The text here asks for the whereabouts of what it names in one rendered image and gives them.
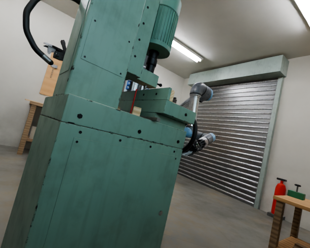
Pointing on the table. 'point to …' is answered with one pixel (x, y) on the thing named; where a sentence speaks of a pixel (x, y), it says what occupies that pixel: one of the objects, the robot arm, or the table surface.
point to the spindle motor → (165, 27)
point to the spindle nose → (152, 60)
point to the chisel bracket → (147, 79)
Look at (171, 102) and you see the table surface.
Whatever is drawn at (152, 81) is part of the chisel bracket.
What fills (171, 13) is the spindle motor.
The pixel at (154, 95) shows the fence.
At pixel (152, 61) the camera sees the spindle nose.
